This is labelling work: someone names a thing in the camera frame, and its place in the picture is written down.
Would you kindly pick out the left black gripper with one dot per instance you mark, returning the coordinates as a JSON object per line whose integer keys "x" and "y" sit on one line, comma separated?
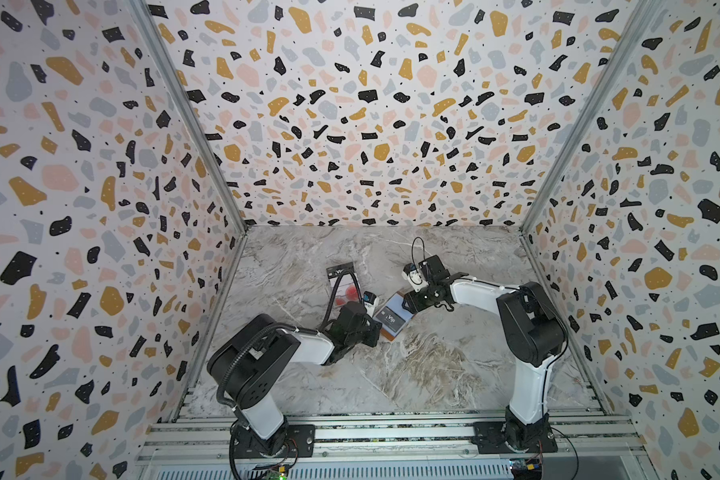
{"x": 375, "y": 330}

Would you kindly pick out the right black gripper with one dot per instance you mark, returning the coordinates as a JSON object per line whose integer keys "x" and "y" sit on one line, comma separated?
{"x": 413, "y": 299}

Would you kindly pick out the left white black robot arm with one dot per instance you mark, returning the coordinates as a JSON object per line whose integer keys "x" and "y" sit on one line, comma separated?
{"x": 247, "y": 366}

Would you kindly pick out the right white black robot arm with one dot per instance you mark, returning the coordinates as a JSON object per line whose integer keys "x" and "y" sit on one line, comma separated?
{"x": 532, "y": 330}

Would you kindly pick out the white ventilation grille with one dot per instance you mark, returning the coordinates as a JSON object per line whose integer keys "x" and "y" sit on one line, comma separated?
{"x": 439, "y": 469}

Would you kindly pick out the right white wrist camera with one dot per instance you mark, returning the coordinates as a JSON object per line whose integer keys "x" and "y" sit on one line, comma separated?
{"x": 413, "y": 276}

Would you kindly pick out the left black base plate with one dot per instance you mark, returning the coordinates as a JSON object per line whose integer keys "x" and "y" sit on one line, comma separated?
{"x": 294, "y": 441}

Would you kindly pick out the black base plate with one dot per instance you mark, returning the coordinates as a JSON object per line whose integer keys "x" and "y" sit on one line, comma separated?
{"x": 294, "y": 441}
{"x": 513, "y": 437}

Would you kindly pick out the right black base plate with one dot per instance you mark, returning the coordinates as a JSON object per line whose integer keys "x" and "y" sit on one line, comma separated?
{"x": 513, "y": 437}

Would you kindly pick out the aluminium mounting rail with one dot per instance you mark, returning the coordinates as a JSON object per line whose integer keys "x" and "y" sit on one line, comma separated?
{"x": 393, "y": 436}

